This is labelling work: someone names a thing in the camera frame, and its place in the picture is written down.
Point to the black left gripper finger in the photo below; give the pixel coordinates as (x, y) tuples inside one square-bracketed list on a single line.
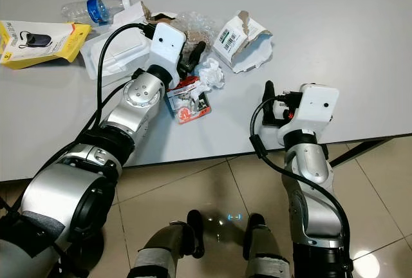
[(199, 50)]

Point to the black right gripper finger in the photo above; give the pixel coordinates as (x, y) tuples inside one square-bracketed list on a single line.
[(269, 94)]

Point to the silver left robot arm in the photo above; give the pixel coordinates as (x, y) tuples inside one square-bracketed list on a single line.
[(90, 194)]

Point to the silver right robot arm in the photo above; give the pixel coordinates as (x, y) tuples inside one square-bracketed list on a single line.
[(312, 188)]

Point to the crumpled white paper ball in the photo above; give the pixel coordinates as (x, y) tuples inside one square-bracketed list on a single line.
[(211, 73)]

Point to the crumpled clear plastic wrap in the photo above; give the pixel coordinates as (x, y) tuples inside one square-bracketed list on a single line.
[(196, 26)]

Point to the red white blister package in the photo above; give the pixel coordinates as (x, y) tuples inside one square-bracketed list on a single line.
[(190, 104)]

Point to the torn white barcode box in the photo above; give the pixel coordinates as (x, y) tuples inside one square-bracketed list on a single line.
[(235, 37)]

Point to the white plastic packaging tray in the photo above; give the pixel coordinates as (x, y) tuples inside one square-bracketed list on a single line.
[(129, 54)]

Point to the torn white carton flap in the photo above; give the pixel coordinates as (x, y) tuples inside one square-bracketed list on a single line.
[(132, 14)]

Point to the clear bottle with blue label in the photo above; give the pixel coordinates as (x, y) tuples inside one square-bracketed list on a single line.
[(96, 9)]

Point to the robot right leg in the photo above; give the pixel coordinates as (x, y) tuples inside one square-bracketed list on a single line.
[(251, 233)]

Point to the robot leg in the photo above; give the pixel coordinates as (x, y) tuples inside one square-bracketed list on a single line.
[(158, 257), (251, 233)]

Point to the yellow white product package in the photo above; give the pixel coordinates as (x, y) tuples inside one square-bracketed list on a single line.
[(38, 43)]

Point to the robot left leg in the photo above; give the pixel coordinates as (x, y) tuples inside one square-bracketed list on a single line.
[(158, 257)]

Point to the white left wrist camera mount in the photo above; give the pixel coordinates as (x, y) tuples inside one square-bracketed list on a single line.
[(169, 45)]

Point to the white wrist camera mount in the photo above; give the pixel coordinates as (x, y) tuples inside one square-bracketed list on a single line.
[(169, 45), (318, 107)]

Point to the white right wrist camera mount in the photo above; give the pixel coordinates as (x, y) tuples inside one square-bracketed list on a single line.
[(318, 107)]

